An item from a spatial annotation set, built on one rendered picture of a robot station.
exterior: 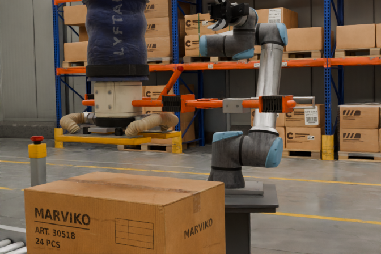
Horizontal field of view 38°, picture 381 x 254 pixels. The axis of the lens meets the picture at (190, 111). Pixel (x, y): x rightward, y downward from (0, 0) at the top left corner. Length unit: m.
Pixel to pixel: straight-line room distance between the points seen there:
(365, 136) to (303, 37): 1.85
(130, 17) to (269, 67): 1.04
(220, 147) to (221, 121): 8.31
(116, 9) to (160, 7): 8.23
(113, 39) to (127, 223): 0.61
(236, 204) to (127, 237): 0.86
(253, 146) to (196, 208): 0.86
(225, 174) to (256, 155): 0.18
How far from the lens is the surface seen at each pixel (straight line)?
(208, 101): 1.77
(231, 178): 2.70
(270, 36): 2.82
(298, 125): 9.20
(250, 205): 2.55
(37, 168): 2.98
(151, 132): 1.99
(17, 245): 2.85
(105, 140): 1.86
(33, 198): 2.05
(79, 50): 11.16
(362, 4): 10.33
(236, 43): 2.30
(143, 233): 1.76
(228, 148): 2.68
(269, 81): 2.74
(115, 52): 1.89
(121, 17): 1.91
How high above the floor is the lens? 1.32
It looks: 3 degrees down
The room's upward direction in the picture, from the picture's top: 1 degrees counter-clockwise
